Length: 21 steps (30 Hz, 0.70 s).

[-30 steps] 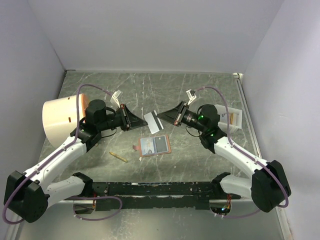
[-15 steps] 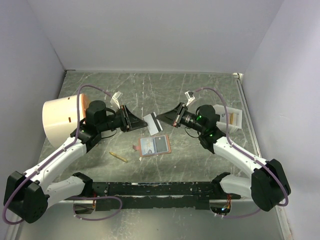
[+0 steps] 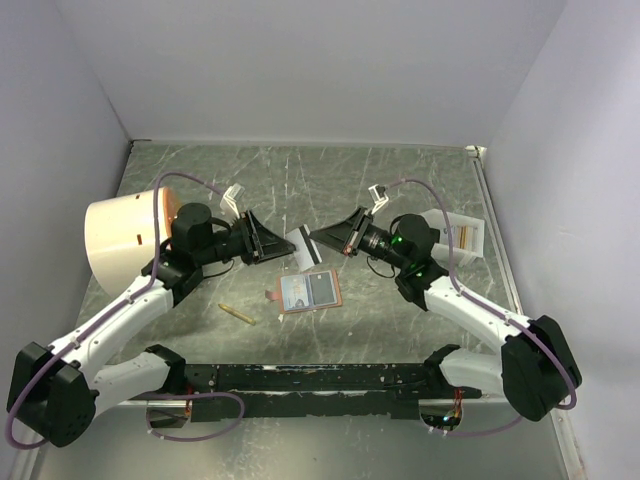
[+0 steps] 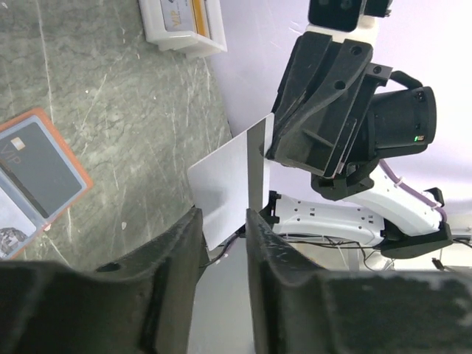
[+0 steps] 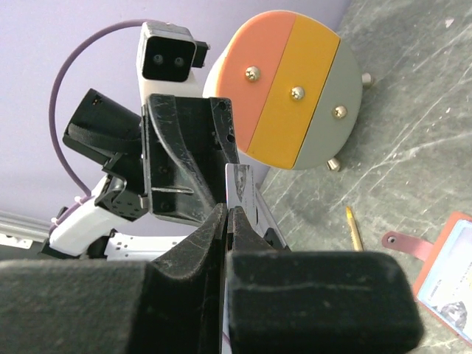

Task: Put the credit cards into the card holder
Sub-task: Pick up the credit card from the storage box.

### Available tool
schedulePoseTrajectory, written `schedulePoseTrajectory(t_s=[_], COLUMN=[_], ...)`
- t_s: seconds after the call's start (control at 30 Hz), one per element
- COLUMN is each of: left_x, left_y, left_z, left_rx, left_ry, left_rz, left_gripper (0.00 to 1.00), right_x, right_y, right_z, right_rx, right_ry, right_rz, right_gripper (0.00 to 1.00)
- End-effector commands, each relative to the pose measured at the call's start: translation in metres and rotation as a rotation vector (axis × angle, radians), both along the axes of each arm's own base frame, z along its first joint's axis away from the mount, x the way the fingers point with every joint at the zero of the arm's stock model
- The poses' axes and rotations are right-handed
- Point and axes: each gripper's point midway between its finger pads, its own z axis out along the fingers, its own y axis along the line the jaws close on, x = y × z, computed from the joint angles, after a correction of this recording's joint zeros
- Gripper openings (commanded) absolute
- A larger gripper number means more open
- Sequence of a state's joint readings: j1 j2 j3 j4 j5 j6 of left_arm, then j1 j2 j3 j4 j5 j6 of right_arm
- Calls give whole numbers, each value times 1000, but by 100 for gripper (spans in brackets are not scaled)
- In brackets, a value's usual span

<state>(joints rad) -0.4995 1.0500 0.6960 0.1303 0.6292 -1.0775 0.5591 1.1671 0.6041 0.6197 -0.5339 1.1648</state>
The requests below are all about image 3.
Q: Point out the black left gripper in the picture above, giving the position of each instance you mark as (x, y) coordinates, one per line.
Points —
(264, 246)

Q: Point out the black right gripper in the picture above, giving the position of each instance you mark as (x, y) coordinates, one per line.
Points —
(346, 235)

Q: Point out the white magnetic stripe card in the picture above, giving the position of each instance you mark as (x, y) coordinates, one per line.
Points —
(306, 252)

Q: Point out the black credit card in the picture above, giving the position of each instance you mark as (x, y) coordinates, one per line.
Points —
(322, 288)

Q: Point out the silver VIP card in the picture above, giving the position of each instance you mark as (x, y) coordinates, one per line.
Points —
(295, 292)

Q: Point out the brown leather card holder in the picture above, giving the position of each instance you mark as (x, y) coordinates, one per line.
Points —
(275, 294)

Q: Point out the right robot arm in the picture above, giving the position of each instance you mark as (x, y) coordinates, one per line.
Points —
(530, 363)

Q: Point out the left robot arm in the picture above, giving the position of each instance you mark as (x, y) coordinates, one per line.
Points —
(58, 389)

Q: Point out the stack of cards in box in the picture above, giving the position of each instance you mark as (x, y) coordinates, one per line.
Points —
(465, 237)

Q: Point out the white card storage box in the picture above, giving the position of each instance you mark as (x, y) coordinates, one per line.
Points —
(440, 250)

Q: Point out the gold pencil stick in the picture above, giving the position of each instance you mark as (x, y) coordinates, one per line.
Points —
(237, 314)

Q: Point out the white cylinder toy with studs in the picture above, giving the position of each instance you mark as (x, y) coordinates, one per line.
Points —
(119, 235)

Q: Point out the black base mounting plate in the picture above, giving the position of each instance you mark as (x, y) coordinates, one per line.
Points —
(395, 390)

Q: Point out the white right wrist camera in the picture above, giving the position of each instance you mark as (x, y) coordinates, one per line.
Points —
(379, 198)

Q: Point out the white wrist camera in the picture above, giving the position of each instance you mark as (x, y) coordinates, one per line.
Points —
(229, 203)
(379, 198)

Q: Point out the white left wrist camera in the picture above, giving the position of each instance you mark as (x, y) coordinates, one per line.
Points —
(229, 203)

